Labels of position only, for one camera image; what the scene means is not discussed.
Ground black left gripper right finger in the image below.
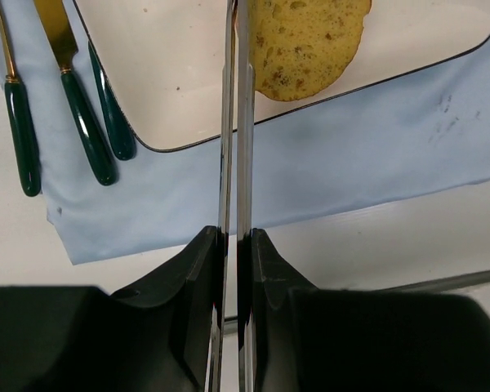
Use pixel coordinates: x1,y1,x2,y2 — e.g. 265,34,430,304
252,229,490,391

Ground gold fork green handle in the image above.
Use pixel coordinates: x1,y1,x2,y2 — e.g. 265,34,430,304
0,4,41,197

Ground steel tongs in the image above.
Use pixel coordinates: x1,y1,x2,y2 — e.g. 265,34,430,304
206,0,256,391

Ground light blue cloth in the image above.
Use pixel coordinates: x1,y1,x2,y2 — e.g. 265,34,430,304
2,1,490,265

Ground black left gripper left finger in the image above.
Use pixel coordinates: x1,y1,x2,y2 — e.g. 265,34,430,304
0,226,217,391

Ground toasted bread slice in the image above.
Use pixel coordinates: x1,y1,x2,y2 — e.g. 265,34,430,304
251,0,372,102

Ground gold knife green handle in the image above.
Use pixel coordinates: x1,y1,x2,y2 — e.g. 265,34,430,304
33,0,118,186

